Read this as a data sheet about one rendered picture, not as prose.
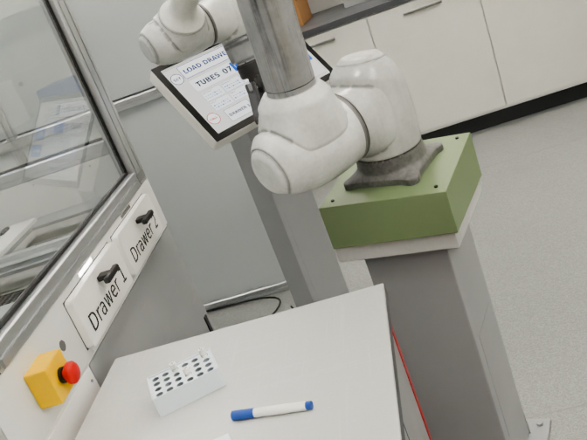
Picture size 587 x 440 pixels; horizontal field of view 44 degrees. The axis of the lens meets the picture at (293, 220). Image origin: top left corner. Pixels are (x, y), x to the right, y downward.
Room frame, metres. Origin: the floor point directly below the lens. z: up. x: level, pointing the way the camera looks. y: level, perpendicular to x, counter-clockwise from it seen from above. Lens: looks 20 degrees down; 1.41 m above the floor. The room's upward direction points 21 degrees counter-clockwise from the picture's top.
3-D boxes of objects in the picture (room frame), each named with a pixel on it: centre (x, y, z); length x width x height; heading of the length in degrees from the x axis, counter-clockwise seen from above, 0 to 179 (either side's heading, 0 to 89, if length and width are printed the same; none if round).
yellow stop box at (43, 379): (1.15, 0.49, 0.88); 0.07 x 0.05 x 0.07; 169
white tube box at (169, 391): (1.15, 0.28, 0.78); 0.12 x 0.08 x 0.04; 101
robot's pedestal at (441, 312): (1.56, -0.25, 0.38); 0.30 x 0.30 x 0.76; 59
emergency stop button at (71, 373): (1.15, 0.46, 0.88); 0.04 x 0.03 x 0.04; 169
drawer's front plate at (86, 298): (1.48, 0.44, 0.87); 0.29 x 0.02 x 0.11; 169
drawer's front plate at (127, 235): (1.79, 0.38, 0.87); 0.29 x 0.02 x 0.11; 169
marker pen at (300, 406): (0.98, 0.14, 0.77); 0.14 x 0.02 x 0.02; 68
